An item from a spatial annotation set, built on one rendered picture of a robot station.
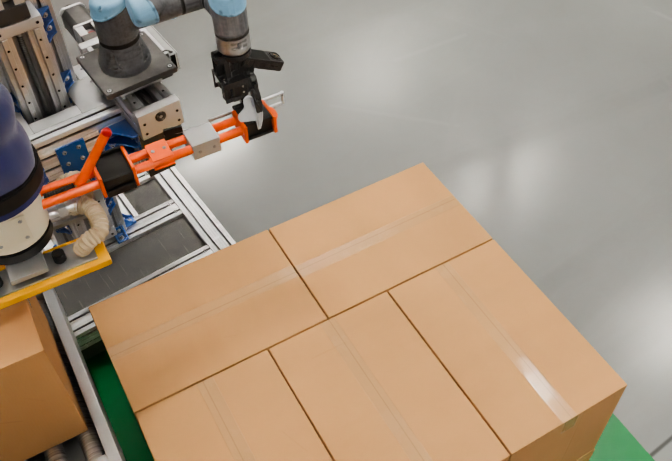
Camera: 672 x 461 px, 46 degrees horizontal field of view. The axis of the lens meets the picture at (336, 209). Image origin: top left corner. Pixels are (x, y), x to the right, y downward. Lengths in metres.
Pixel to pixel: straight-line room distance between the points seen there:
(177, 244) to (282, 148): 0.83
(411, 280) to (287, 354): 0.45
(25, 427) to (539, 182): 2.29
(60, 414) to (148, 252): 1.00
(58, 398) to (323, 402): 0.68
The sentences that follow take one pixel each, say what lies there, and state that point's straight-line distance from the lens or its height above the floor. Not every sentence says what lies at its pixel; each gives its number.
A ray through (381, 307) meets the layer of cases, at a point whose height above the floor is 0.54.
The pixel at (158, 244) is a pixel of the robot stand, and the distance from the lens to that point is 3.00.
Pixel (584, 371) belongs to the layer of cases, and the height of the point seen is 0.54.
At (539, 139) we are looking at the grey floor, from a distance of 3.70.
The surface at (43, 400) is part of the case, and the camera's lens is 2.06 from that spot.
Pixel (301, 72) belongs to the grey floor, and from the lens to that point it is 3.97.
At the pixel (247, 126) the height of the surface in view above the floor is 1.22.
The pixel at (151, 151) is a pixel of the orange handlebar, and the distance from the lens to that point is 1.85.
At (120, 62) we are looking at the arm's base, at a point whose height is 1.09.
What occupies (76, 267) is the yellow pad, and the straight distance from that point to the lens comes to 1.84.
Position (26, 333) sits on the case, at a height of 0.95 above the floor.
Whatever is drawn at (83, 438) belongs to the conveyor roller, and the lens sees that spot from 2.24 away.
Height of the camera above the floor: 2.47
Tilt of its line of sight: 48 degrees down
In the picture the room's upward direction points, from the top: 1 degrees counter-clockwise
